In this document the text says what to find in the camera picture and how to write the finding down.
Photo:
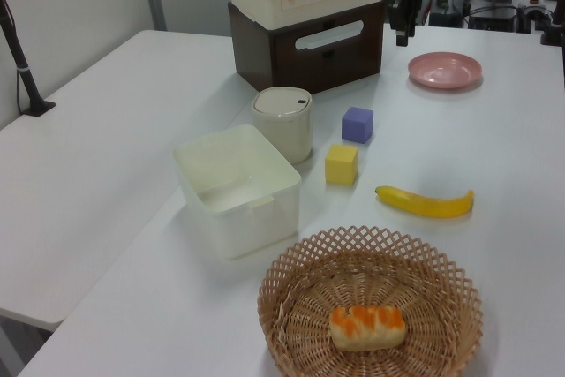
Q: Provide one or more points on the wooden drawer with brown front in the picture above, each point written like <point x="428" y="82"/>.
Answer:
<point x="282" y="43"/>

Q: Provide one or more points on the dark brown drawer cabinet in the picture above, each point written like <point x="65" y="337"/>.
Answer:
<point x="251" y="55"/>

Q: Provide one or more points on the pink plate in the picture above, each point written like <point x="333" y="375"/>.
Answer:
<point x="443" y="69"/>

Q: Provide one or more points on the purple foam cube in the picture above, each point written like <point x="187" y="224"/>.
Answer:
<point x="356" y="126"/>

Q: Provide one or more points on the black table clamp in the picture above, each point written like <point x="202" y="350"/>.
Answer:
<point x="552" y="32"/>

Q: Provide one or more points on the yellow foam cube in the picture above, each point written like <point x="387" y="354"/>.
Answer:
<point x="340" y="165"/>

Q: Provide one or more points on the cream lidded trash can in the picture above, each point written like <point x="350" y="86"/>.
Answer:
<point x="282" y="130"/>

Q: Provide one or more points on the yellow toy banana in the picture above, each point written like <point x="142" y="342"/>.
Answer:
<point x="424" y="204"/>

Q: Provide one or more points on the cream plastic bin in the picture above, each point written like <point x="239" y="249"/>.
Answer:
<point x="247" y="222"/>

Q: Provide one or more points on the orange topped toy bread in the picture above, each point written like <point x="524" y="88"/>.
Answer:
<point x="366" y="328"/>

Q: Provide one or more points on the woven wicker basket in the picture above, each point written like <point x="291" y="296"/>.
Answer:
<point x="309" y="333"/>

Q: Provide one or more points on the black camera stand pole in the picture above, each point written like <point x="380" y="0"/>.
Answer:
<point x="25" y="79"/>

